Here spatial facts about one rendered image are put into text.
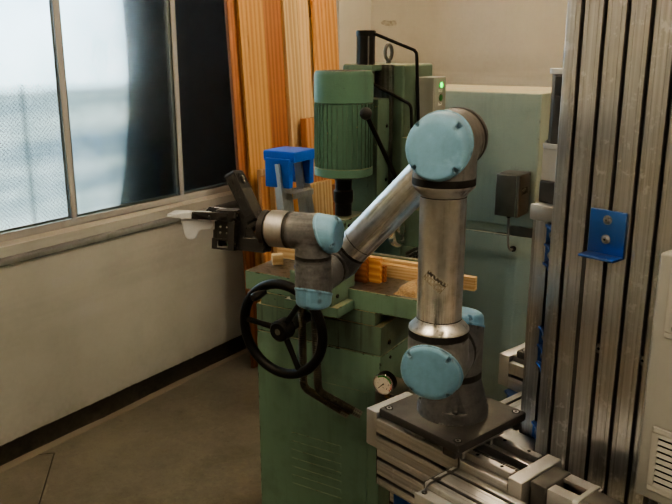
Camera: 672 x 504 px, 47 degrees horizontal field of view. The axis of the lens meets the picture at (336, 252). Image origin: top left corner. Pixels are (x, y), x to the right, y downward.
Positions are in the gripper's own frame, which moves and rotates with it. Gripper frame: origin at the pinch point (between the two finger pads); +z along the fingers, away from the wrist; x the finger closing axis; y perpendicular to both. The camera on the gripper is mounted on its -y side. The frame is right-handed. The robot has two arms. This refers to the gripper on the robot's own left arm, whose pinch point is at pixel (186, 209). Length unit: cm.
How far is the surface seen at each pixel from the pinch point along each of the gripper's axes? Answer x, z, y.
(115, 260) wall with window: 126, 118, 38
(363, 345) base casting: 66, -18, 42
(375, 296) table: 64, -22, 26
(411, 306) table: 62, -33, 28
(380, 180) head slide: 89, -12, -5
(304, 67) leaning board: 235, 84, -56
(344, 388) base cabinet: 69, -12, 56
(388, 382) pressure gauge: 60, -28, 49
